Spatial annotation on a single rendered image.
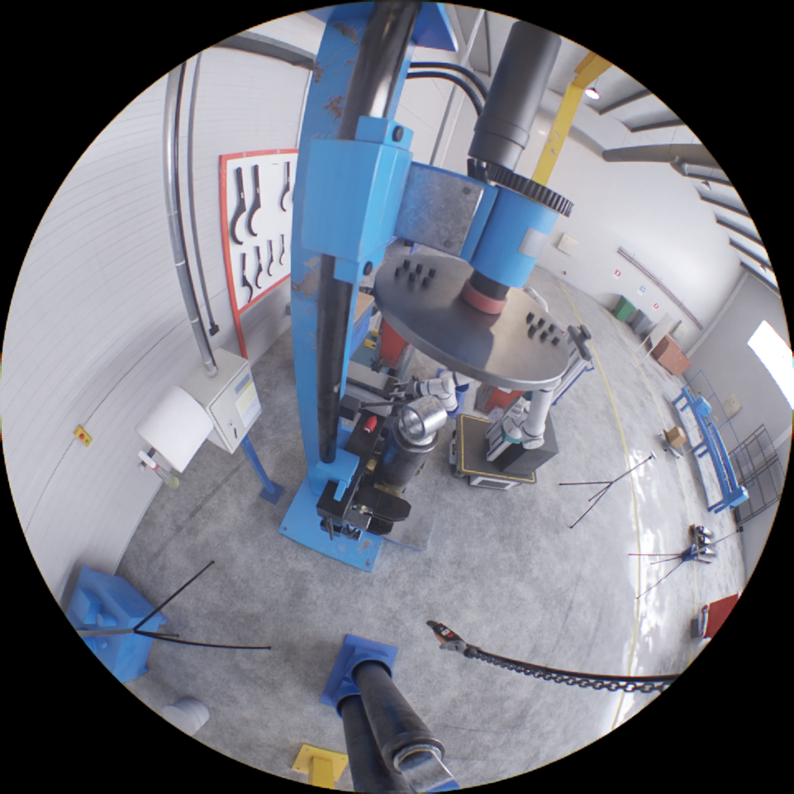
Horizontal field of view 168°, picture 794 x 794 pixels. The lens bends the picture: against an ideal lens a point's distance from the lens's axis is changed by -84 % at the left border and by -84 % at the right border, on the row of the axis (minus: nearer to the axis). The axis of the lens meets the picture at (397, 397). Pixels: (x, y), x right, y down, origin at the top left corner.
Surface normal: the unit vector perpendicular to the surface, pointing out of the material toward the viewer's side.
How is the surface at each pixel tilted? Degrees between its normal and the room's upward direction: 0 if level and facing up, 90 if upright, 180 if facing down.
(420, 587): 0
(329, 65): 90
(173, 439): 49
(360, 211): 90
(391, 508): 0
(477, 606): 0
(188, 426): 56
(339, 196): 90
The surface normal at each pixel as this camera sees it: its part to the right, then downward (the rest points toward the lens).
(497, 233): -0.68, 0.47
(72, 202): 0.93, 0.37
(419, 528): 0.22, -0.62
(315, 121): -0.29, 0.70
